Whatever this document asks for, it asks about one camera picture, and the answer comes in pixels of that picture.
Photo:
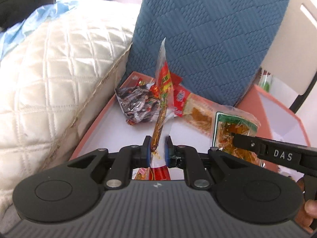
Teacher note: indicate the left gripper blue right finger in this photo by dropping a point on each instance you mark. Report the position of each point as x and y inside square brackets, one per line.
[169, 152]

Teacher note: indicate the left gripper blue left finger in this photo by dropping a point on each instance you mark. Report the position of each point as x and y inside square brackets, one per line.
[146, 152]

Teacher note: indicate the red clear spicy stick packet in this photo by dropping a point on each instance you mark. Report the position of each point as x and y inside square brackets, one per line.
[164, 81]

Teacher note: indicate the green clear pickle snack packet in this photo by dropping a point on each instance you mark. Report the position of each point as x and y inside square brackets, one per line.
[230, 126]

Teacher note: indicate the person's right hand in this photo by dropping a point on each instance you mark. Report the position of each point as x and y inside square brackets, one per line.
[306, 215]

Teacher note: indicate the black silver shrimp snack packet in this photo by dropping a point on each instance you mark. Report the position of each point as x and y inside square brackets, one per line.
[139, 101]

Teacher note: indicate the orange tofu snack packet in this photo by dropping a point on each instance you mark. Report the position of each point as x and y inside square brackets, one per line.
[199, 114]

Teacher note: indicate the red white small packet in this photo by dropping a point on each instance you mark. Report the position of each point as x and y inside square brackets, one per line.
[180, 96]

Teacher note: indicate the cream quilted mattress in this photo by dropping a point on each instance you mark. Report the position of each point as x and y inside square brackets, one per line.
[55, 83]

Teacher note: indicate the blue textured headboard cushion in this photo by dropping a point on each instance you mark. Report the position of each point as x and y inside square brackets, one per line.
[215, 46]

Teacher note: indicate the light blue bed sheet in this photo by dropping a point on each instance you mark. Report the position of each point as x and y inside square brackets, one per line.
[16, 34]

